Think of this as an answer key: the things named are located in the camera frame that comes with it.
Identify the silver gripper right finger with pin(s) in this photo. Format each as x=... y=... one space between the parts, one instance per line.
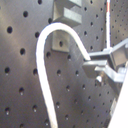
x=116 y=55

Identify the grey metal cable clip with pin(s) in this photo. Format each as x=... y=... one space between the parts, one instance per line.
x=62 y=12

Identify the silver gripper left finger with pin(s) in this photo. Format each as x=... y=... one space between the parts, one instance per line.
x=103 y=73

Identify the red and white rod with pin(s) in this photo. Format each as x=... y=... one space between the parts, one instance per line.
x=108 y=24

